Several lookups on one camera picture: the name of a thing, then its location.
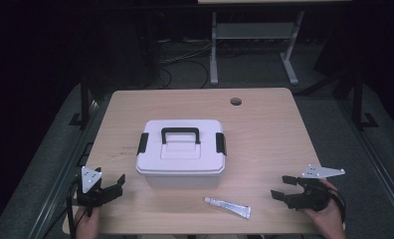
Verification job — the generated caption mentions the grey floor cables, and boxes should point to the grey floor cables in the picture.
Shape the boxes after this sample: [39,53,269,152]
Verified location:
[157,39,216,66]

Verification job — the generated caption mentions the aluminium rail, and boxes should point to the aluminium rail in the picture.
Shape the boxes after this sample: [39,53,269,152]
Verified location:
[338,99,394,230]
[28,99,112,239]

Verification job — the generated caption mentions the grey metal table frame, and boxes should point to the grey metal table frame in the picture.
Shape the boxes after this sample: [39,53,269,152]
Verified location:
[209,9,305,87]

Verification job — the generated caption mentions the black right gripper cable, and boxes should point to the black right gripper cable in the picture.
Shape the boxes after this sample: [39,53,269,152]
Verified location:
[328,187,347,224]

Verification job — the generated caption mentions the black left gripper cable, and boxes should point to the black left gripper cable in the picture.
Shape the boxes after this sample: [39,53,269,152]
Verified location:
[65,175,82,239]

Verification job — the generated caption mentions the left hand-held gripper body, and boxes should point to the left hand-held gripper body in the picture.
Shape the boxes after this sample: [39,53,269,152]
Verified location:
[75,164,111,217]

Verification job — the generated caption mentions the white plastic storage box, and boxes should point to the white plastic storage box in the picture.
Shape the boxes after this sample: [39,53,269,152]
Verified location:
[142,170,220,190]

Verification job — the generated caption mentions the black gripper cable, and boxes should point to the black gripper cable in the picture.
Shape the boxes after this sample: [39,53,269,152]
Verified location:
[328,187,347,224]
[65,175,82,239]

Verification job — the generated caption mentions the black floor cable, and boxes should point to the black floor cable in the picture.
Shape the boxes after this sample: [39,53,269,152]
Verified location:
[156,59,211,90]

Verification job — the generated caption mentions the black metal stand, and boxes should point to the black metal stand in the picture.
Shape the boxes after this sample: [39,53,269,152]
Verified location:
[69,74,98,128]
[349,71,379,131]

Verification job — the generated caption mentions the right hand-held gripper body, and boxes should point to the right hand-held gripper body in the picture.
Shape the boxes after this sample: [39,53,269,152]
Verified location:
[291,163,346,212]

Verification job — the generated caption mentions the person's right hand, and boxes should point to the person's right hand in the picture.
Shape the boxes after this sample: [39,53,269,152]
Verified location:
[300,178,347,239]

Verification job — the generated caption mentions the person's left hand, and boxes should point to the person's left hand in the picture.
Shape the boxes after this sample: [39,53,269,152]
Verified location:
[74,205,101,239]

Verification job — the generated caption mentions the white ointment tube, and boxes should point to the white ointment tube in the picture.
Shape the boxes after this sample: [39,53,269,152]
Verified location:
[203,195,253,220]

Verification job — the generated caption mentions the white lid with black handle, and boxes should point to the white lid with black handle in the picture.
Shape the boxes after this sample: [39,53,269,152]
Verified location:
[135,119,227,176]

